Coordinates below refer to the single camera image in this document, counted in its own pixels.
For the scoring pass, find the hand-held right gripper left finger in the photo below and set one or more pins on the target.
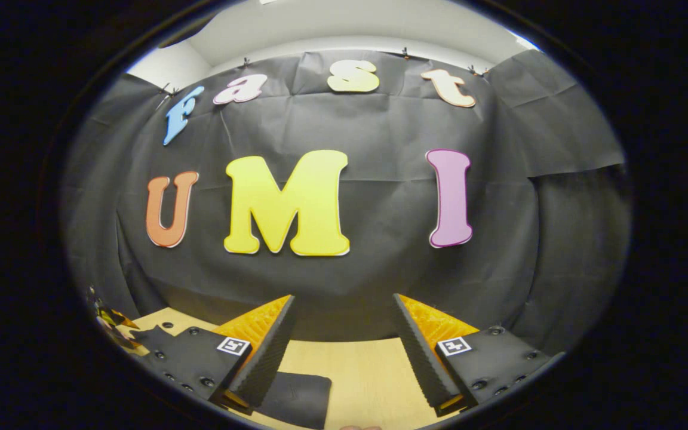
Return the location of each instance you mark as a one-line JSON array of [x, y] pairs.
[[269, 358]]

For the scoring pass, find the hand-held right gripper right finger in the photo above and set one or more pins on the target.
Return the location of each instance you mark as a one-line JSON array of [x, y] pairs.
[[421, 358]]

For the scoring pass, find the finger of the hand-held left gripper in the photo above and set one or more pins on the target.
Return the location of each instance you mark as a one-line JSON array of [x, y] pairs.
[[114, 322]]

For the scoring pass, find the dark denim jeans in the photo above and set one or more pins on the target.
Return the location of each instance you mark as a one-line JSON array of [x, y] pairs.
[[299, 397]]

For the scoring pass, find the black backdrop cloth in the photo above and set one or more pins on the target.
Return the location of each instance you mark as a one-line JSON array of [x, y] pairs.
[[380, 269]]

